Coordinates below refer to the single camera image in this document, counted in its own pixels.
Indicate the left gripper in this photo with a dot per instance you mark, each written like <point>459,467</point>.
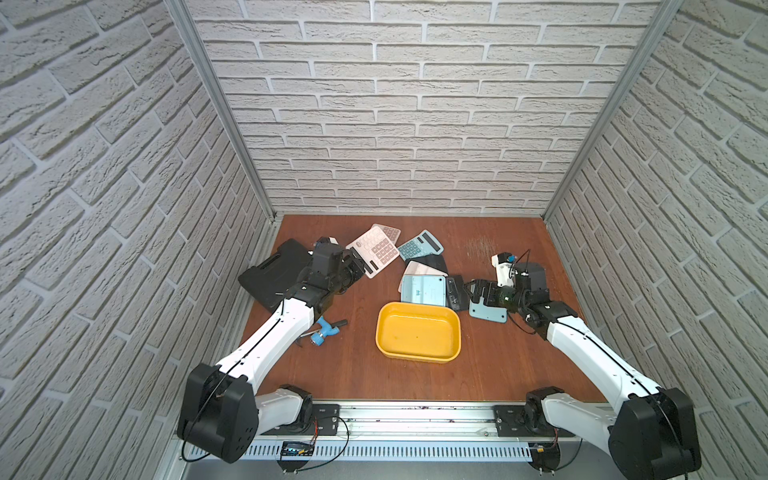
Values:
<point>351,267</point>

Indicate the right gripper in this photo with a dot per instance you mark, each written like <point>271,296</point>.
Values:
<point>491,287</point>

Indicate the black calculator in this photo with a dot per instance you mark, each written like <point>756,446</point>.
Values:
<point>456,295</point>

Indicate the light blue calculator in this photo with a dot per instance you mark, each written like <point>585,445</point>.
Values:
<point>424,290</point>

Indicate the large pink calculator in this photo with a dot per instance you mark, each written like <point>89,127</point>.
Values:
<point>375,249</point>

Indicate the light blue calculator face down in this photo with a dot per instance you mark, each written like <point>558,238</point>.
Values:
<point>488,313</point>

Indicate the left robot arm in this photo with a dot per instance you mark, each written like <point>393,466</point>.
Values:
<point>222,411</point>

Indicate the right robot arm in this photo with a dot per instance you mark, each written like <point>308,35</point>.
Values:
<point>650,431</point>

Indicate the black calculator face down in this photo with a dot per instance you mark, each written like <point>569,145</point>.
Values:
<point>434,261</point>

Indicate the pink calculator face down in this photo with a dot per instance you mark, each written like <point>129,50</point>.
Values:
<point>415,268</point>

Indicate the teal calculator keys up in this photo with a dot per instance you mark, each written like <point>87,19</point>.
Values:
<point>421,245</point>

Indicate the small pink calculator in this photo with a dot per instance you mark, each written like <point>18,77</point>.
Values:
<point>391,233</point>

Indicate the yellow storage tray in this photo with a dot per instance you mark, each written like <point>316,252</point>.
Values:
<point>417,332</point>

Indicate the black tool case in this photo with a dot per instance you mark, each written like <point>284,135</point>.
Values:
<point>268,281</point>

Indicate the right connector plug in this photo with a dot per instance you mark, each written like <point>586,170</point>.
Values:
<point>544,458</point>

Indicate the left controller board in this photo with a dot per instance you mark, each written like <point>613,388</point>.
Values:
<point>295,449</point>

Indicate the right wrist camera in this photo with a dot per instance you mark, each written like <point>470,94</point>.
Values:
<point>504,265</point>

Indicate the blue handled hammer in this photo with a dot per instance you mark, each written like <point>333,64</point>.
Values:
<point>321,331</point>

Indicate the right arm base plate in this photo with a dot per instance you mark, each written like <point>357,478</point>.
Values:
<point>518,420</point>

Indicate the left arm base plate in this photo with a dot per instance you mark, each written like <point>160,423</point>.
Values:
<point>321,419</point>

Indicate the aluminium rail frame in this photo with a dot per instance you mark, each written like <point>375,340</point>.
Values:
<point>420,432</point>

